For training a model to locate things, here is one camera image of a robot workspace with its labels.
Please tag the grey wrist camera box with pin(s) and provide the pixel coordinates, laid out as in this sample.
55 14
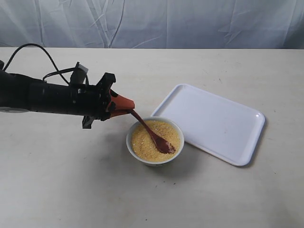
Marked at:
79 75

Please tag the white rectangular plastic tray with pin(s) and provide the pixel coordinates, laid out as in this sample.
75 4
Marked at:
223 128

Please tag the grey fabric backdrop curtain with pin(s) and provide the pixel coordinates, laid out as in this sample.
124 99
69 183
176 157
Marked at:
153 23

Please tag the dark red wooden spoon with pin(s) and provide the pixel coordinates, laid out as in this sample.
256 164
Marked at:
161 144

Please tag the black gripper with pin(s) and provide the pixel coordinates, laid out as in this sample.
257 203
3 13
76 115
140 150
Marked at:
92 101

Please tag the white ceramic bowl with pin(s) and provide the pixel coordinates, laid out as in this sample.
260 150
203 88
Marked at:
128 141

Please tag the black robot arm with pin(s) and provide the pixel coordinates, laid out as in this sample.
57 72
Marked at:
20 93

